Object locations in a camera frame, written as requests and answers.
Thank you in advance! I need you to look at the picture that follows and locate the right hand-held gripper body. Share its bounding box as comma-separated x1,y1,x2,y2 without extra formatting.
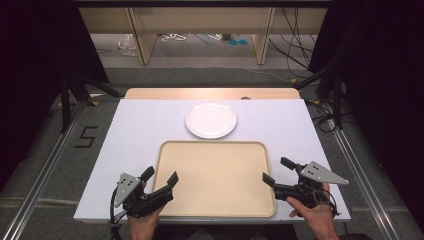
273,161,350,210

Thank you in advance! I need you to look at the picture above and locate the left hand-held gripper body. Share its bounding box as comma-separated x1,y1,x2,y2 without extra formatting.
114,172,175,219

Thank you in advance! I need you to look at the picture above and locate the beige plastic tray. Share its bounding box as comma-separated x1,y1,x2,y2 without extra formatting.
152,140,278,219

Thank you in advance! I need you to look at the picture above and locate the white round plate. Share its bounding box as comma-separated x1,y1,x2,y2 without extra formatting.
184,99,238,140

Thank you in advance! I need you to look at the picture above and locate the person's right hand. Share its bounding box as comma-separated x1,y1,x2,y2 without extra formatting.
286,183,340,240

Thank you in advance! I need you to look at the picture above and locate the person's left hand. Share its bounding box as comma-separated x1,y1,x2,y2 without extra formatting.
127,181,165,240

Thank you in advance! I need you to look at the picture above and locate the white table board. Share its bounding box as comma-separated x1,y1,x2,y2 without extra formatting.
73,98,352,224

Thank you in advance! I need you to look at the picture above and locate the wooden table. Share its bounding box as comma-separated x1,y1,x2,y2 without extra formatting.
124,87,302,100

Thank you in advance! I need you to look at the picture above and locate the black metal stand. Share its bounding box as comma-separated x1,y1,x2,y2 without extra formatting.
293,63,344,130
59,68,122,134

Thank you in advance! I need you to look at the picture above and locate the black curtain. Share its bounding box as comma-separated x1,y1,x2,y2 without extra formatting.
308,0,424,231
0,0,110,193

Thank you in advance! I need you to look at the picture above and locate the clear plastic bag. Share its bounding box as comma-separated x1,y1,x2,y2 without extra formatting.
117,33,138,58

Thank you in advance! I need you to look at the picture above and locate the wooden shelf unit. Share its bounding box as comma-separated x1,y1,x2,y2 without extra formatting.
78,7,329,67

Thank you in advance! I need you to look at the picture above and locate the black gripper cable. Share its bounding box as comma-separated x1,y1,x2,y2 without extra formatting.
108,186,129,240
313,188,342,218

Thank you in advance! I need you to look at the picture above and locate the aluminium floor rail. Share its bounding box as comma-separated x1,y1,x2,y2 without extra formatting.
328,119,401,240
0,99,88,240

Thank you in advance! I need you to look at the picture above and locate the bundle of black cables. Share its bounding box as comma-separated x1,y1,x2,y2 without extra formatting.
268,7,334,133

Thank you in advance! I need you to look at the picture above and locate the white cable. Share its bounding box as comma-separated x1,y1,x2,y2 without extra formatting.
160,33,188,43

